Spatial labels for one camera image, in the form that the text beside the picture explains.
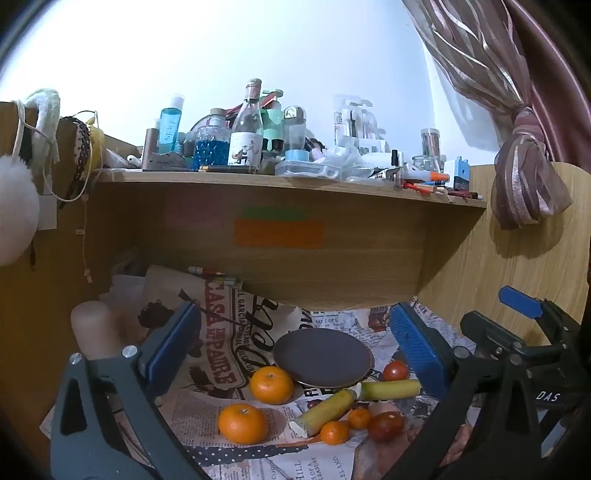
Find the clear bottle with silver cap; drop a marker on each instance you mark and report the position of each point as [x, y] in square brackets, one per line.
[294, 131]

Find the dark patterned headband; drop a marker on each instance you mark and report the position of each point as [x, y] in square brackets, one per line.
[82, 147]

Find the small mandarin orange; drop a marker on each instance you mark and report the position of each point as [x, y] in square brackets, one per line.
[359, 418]
[334, 433]

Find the red pen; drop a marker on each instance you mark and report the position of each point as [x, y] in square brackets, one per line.
[443, 190]

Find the yellow-green corn cob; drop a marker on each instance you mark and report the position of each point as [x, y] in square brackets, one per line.
[328, 408]
[390, 390]

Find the newspaper print paper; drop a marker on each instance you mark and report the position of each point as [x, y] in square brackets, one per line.
[295, 454]

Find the blue tape roll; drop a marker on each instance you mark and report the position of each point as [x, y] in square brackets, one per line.
[296, 155]

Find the small clear bottle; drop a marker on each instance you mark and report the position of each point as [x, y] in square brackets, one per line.
[400, 175]

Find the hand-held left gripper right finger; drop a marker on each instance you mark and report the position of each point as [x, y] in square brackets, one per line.
[415, 350]

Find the brown cosmetic tube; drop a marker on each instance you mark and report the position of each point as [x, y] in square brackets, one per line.
[150, 147]

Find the glass jar with blue beads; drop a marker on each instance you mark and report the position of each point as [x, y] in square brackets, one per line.
[212, 147]

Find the pink striped curtain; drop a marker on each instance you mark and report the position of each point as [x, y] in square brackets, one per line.
[521, 92]

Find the clear bottle with white label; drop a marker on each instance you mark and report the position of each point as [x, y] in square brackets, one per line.
[247, 138]

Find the blue liquid toner bottle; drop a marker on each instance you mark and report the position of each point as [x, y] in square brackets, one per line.
[171, 129]

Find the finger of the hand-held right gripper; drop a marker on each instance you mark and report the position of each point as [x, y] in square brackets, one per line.
[480, 330]
[519, 300]

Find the white fluffy pompom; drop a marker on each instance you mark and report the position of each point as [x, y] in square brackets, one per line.
[16, 212]

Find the glass jar with pink sticks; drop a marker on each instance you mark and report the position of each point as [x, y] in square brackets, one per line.
[430, 143]

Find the crumpled white paper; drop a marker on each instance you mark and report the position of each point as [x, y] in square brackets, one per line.
[127, 293]

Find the cream cylindrical roll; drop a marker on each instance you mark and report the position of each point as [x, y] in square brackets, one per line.
[94, 327]

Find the orange sticky note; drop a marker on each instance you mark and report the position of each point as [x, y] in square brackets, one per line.
[279, 234]

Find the large orange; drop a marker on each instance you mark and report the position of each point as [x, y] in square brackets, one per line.
[243, 423]
[271, 385]

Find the green sticky note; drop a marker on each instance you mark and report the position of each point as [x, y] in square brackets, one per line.
[274, 213]

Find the wooden desk hutch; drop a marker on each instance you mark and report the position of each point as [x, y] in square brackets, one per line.
[323, 272]

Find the clear plastic box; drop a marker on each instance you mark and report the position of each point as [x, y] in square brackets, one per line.
[307, 170]

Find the yellow headband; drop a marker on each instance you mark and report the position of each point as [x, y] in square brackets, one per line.
[98, 143]

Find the white blister packaging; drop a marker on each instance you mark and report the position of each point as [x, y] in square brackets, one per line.
[358, 122]

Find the green pump bottle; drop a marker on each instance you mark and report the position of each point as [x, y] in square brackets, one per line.
[273, 108]

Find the glass beaker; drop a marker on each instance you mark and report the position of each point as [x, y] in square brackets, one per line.
[428, 164]

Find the orange marker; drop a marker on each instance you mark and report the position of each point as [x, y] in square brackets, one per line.
[434, 176]

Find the small dark red tomato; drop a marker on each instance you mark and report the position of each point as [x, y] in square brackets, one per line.
[385, 425]

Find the brown round plate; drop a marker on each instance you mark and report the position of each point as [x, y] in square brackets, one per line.
[323, 357]

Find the brown vintage print paper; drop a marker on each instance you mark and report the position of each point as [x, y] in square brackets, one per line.
[217, 323]

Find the pink sticky note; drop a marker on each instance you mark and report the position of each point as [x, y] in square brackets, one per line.
[194, 214]

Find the white fluffy headband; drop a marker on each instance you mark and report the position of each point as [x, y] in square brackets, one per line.
[46, 120]

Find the red marker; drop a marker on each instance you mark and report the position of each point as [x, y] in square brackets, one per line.
[203, 271]

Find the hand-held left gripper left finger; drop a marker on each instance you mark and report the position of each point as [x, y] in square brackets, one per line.
[170, 339]

